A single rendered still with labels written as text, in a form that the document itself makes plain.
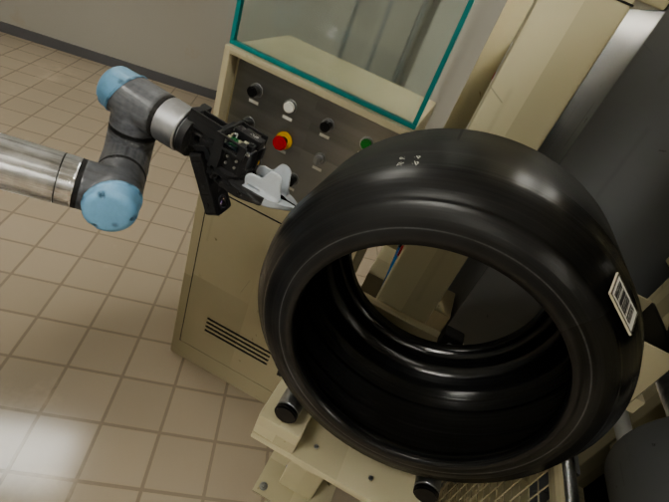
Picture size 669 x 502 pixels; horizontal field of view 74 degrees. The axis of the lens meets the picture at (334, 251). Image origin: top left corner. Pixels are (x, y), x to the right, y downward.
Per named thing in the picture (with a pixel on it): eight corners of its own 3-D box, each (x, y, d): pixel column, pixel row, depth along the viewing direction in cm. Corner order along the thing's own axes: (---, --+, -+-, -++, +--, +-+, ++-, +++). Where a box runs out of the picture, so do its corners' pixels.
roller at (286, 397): (337, 313, 111) (337, 297, 109) (355, 316, 109) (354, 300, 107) (275, 421, 82) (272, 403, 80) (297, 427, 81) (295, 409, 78)
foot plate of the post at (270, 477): (285, 430, 178) (286, 427, 176) (344, 464, 174) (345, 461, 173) (251, 490, 156) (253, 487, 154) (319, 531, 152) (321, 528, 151)
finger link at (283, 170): (308, 185, 69) (258, 154, 69) (294, 214, 72) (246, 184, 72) (316, 178, 71) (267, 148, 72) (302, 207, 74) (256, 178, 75)
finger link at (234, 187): (259, 202, 68) (210, 171, 68) (256, 209, 69) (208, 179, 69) (273, 190, 71) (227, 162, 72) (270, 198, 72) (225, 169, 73)
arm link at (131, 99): (122, 106, 78) (132, 59, 74) (174, 138, 78) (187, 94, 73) (88, 113, 71) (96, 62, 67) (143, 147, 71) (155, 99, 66)
